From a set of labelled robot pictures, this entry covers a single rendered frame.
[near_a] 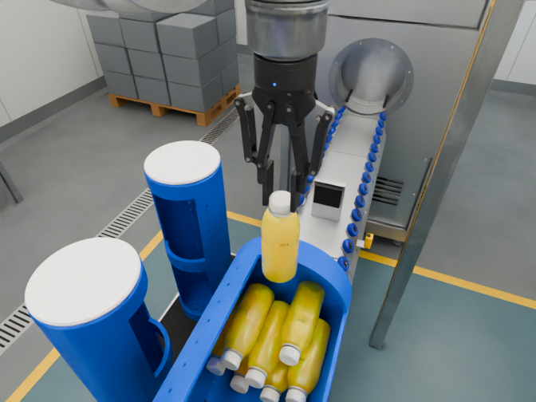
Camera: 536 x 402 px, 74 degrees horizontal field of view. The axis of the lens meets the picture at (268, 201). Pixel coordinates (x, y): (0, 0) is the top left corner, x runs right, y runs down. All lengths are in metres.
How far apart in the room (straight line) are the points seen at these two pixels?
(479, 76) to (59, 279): 1.20
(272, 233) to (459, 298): 1.94
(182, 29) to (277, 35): 3.08
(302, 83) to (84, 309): 0.76
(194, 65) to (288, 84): 3.12
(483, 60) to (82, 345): 1.23
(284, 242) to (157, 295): 1.73
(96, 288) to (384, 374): 1.46
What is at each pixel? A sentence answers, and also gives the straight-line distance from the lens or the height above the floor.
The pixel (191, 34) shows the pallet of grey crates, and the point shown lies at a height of 0.87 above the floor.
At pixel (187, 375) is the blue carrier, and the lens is 0.64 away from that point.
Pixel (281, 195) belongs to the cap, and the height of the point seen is 1.42.
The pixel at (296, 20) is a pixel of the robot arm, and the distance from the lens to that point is 0.40.
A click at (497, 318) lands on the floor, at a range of 2.44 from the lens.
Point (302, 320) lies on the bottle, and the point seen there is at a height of 1.12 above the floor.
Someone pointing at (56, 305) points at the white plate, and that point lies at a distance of 1.03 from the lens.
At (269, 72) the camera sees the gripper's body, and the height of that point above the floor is 1.63.
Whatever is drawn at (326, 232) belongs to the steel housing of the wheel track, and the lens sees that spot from 1.22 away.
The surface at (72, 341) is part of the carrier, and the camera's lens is 1.04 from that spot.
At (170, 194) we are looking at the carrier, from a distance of 1.30.
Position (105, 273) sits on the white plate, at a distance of 1.04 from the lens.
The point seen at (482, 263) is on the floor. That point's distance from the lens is 2.68.
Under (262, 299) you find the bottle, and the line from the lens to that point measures 0.80.
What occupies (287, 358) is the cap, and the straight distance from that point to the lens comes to 0.76.
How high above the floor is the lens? 1.79
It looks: 41 degrees down
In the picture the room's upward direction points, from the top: straight up
